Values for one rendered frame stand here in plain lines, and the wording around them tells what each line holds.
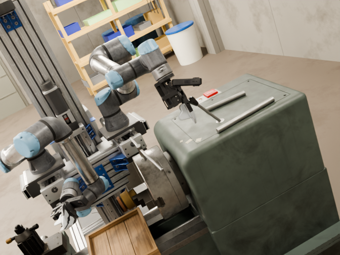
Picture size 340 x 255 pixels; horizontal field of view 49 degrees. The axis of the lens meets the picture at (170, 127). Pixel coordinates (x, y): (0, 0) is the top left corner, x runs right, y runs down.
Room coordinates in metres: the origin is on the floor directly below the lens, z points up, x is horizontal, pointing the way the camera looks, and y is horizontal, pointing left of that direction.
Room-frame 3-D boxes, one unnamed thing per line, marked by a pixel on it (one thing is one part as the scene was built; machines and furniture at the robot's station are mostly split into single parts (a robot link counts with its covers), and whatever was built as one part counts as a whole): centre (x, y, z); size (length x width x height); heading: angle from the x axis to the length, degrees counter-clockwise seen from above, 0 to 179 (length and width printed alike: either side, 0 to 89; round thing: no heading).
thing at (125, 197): (1.43, 0.30, 1.08); 0.09 x 0.09 x 0.09; 11
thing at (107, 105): (2.14, 0.28, 1.33); 0.13 x 0.12 x 0.14; 105
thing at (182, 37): (6.97, -0.91, 0.34); 0.57 x 0.56 x 0.68; 106
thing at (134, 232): (1.41, 0.43, 0.89); 0.36 x 0.30 x 0.04; 9
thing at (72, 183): (1.59, 0.55, 1.16); 0.11 x 0.08 x 0.09; 178
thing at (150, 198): (1.36, 0.21, 1.08); 0.12 x 0.11 x 0.05; 9
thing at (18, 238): (1.44, 0.79, 1.14); 0.08 x 0.08 x 0.03
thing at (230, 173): (1.54, -0.24, 1.06); 0.59 x 0.48 x 0.39; 99
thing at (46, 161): (2.01, 0.76, 1.21); 0.15 x 0.15 x 0.10
